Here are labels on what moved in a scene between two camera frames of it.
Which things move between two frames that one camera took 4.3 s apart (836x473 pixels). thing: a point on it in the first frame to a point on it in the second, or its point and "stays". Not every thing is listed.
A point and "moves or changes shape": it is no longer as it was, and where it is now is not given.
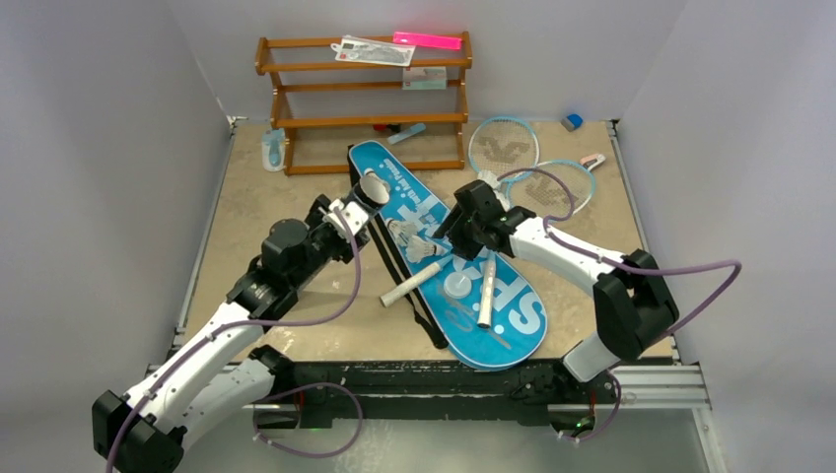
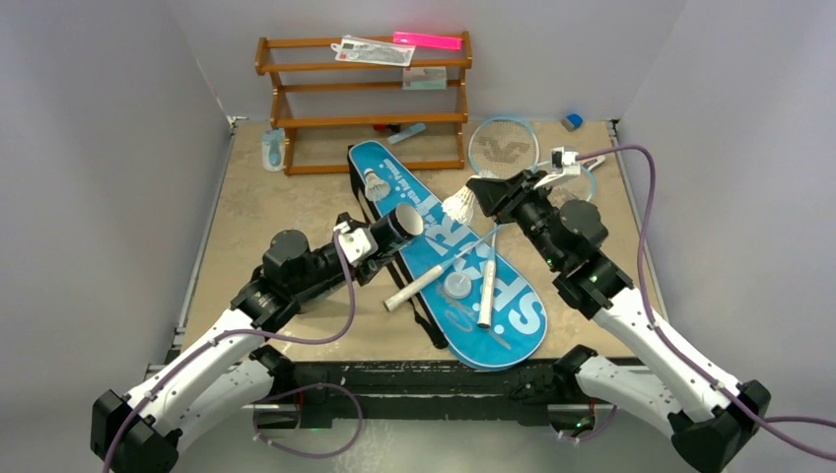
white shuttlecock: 489,177 stays
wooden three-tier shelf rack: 371,103 stays
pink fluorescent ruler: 428,40 stays
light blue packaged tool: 273,145 stays
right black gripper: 466,218 to 508,198
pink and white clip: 591,161 stays
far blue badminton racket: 504,147 stays
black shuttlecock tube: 372,189 to 396,230
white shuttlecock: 402,230 moves or changes shape
